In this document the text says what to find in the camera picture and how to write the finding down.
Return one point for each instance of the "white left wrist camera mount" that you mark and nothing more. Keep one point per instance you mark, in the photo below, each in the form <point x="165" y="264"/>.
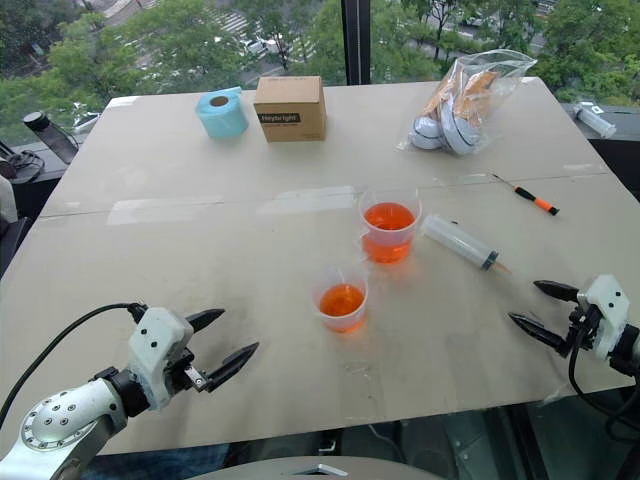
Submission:
<point x="155" y="345"/>

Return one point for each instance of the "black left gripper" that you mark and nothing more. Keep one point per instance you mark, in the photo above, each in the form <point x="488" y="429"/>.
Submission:
<point x="186" y="372"/>

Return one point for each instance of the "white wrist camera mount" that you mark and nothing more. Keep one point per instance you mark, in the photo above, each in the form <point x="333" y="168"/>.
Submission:
<point x="605" y="310"/>
<point x="155" y="345"/>

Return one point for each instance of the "orange black screwdriver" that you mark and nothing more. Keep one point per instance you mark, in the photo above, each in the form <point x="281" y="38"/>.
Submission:
<point x="532" y="197"/>

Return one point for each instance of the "large clear cup orange liquid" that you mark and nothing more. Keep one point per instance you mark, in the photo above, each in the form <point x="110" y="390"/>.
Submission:
<point x="389" y="225"/>

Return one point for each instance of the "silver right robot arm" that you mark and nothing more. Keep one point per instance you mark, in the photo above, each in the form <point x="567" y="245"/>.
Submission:
<point x="629" y="352"/>

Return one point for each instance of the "grey rounded robot body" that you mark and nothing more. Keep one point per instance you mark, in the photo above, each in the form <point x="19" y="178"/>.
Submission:
<point x="320" y="469"/>

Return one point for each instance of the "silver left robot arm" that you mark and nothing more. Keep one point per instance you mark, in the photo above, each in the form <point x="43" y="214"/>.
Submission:
<point x="60" y="425"/>

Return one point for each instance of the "light blue tape roll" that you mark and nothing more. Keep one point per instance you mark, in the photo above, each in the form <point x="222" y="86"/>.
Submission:
<point x="222" y="112"/>

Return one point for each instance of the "black bottle with cap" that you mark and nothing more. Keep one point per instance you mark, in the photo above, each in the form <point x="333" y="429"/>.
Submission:
<point x="50" y="135"/>

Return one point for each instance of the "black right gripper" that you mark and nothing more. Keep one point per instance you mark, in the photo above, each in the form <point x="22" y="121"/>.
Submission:
<point x="580" y="327"/>

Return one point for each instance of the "brown cardboard box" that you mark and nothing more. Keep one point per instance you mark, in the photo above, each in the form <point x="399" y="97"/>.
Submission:
<point x="290" y="107"/>

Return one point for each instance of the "black window frame post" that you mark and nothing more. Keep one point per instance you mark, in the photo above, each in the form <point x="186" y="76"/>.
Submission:
<point x="356" y="40"/>

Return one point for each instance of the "clear syringe on ledge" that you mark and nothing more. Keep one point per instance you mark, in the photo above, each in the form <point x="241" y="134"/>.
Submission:
<point x="595" y="120"/>

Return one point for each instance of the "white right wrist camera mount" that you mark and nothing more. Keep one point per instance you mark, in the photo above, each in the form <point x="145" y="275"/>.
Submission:
<point x="605" y="310"/>

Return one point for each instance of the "clear zip bag with items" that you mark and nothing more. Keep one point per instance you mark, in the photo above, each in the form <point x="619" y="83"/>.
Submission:
<point x="462" y="110"/>

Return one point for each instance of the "clear plastic syringe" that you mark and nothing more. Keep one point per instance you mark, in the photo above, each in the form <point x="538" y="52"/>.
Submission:
<point x="462" y="245"/>

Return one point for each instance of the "small clear cup orange liquid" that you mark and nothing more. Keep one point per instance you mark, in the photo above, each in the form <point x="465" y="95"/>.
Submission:
<point x="341" y="305"/>

